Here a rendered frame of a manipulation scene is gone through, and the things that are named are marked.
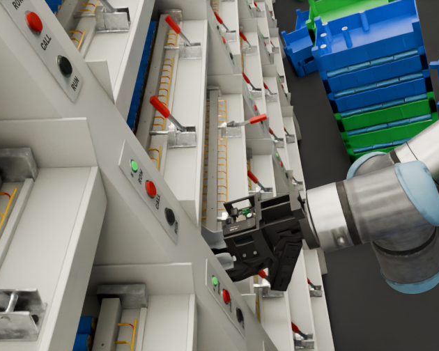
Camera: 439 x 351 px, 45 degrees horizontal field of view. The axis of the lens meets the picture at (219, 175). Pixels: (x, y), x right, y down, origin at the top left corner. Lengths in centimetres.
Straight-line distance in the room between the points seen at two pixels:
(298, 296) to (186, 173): 62
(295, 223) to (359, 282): 96
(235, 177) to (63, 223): 61
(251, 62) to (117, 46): 112
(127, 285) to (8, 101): 23
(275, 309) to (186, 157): 39
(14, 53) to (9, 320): 19
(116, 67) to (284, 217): 30
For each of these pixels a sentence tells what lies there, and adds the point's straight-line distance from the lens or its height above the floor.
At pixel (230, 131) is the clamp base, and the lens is 110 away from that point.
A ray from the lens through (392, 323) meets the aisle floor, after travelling 158.
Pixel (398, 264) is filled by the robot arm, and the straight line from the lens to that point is 79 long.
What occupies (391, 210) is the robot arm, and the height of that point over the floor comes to 82.
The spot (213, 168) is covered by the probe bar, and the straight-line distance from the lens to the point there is 99.
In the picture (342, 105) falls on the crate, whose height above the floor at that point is 34.
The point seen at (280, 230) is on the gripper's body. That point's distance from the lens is 74.
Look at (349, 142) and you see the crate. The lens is 181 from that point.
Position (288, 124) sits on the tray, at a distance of 210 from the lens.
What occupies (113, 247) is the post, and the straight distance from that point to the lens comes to 55.
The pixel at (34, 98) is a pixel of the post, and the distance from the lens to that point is 45.
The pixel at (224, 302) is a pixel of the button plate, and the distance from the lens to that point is 67.
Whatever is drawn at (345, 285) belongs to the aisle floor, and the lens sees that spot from 167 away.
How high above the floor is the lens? 134
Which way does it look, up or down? 37 degrees down
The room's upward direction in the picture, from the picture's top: 30 degrees counter-clockwise
